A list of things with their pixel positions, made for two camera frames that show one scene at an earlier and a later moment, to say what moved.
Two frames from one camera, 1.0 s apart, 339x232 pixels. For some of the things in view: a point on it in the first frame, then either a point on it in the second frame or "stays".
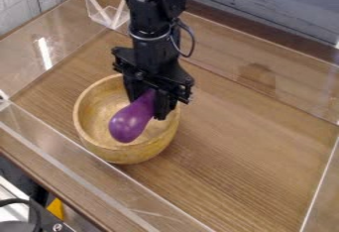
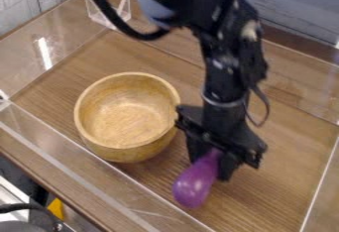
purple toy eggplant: [132, 117] to [194, 181]
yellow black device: [57, 208] stays
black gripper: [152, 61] to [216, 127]
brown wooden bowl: [98, 102] stays
